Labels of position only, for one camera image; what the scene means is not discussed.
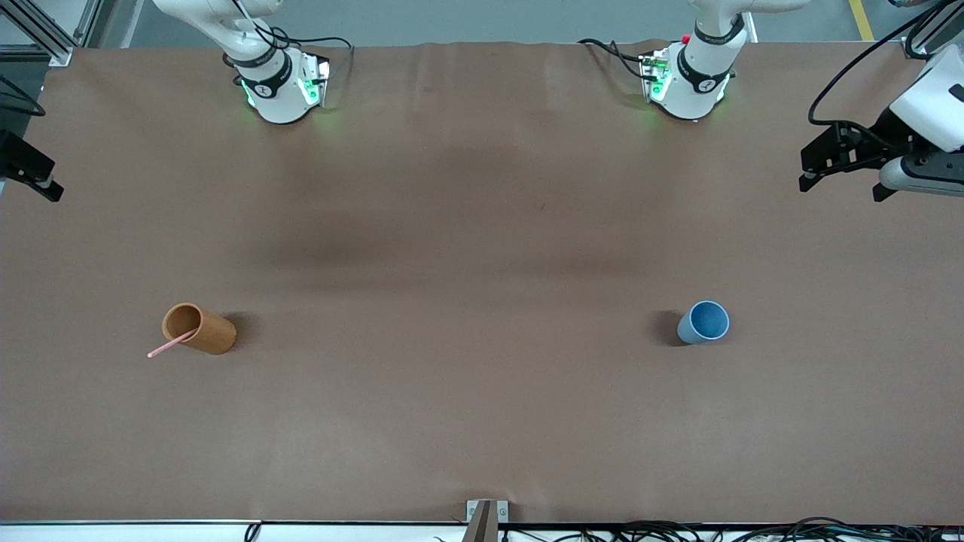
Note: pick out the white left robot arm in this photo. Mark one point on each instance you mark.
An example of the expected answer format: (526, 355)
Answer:
(697, 83)

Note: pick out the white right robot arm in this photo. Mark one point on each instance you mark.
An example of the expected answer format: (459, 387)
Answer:
(279, 98)

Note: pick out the grey metal bracket plate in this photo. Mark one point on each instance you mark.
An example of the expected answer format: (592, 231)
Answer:
(471, 510)

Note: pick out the pink chopstick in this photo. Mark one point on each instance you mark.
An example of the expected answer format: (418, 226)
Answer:
(166, 348)

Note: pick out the aluminium frame profile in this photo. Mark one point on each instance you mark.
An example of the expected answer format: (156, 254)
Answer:
(45, 38)
(913, 49)

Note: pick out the brown table mat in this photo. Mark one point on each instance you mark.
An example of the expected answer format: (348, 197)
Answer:
(482, 421)

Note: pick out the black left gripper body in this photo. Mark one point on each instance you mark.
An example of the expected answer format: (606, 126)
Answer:
(883, 135)

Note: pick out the brown wooden cup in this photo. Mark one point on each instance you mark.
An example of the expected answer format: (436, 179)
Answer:
(215, 335)

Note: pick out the blue cup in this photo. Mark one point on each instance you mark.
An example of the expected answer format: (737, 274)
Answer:
(708, 320)

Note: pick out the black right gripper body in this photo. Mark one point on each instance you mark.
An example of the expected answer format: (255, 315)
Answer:
(16, 158)

